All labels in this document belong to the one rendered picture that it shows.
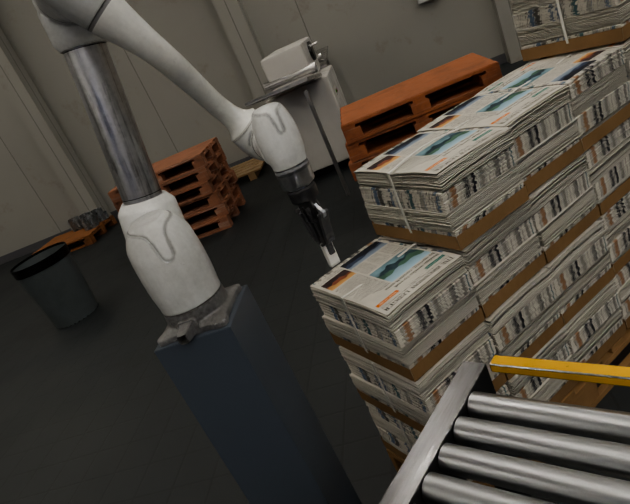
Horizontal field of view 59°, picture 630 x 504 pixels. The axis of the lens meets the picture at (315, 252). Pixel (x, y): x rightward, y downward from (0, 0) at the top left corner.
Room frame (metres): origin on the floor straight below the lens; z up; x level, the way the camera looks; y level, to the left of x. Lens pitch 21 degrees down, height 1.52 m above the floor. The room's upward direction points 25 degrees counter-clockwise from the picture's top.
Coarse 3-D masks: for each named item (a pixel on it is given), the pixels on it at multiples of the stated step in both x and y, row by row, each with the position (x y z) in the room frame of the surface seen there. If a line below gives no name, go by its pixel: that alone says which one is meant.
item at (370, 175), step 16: (400, 144) 1.70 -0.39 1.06; (416, 144) 1.62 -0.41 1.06; (384, 160) 1.60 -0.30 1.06; (400, 160) 1.54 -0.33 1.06; (368, 176) 1.58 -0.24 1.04; (384, 176) 1.51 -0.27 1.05; (368, 192) 1.61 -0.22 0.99; (384, 192) 1.53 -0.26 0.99; (368, 208) 1.63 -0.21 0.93; (384, 208) 1.55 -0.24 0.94; (384, 224) 1.59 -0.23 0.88; (400, 224) 1.51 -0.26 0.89
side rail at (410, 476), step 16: (464, 368) 0.91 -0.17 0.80; (480, 368) 0.89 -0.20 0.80; (464, 384) 0.87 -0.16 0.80; (480, 384) 0.87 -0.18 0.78; (448, 400) 0.84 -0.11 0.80; (464, 400) 0.83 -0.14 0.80; (432, 416) 0.82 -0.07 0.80; (448, 416) 0.81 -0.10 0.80; (432, 432) 0.79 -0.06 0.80; (448, 432) 0.77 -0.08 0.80; (416, 448) 0.77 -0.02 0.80; (432, 448) 0.75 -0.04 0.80; (416, 464) 0.73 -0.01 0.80; (432, 464) 0.72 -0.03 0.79; (400, 480) 0.72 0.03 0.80; (416, 480) 0.70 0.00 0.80; (384, 496) 0.70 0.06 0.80; (400, 496) 0.69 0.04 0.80; (416, 496) 0.68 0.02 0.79
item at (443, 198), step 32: (480, 128) 1.50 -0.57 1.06; (448, 160) 1.35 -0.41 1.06; (480, 160) 1.36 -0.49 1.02; (512, 160) 1.41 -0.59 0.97; (416, 192) 1.39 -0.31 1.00; (448, 192) 1.32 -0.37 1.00; (480, 192) 1.36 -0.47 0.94; (512, 192) 1.40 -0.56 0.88; (416, 224) 1.44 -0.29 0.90; (448, 224) 1.32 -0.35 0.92
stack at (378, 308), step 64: (576, 192) 1.53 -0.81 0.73; (384, 256) 1.49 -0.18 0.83; (448, 256) 1.32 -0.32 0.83; (512, 256) 1.38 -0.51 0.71; (576, 256) 1.48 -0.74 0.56; (384, 320) 1.20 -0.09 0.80; (448, 320) 1.26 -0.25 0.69; (512, 320) 1.34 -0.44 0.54; (576, 320) 1.47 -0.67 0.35; (384, 384) 1.36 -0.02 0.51; (448, 384) 1.23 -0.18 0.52; (512, 384) 1.32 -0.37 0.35; (576, 384) 1.46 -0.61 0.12
